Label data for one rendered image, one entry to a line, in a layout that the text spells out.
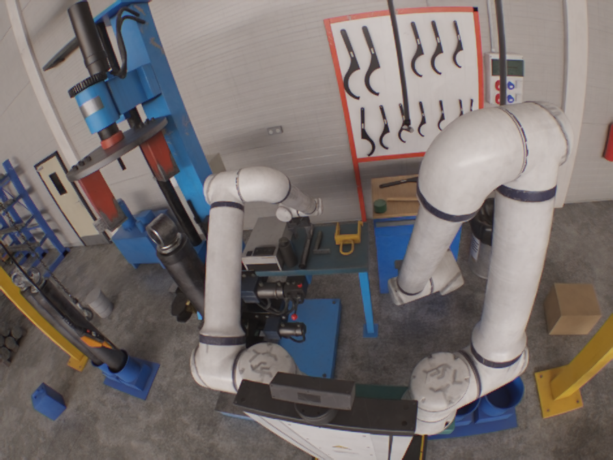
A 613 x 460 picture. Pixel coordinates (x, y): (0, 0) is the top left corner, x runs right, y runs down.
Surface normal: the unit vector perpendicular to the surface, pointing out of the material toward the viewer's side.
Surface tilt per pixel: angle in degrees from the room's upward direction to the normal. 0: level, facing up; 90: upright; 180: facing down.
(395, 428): 0
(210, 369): 37
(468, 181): 90
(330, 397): 61
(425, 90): 90
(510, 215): 87
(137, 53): 90
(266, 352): 8
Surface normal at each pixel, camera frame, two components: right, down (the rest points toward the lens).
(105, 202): 0.80, 0.21
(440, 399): -0.34, -0.62
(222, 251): 0.18, -0.23
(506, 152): -0.04, 0.29
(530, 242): -0.32, 0.52
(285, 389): -0.32, 0.20
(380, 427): -0.23, -0.77
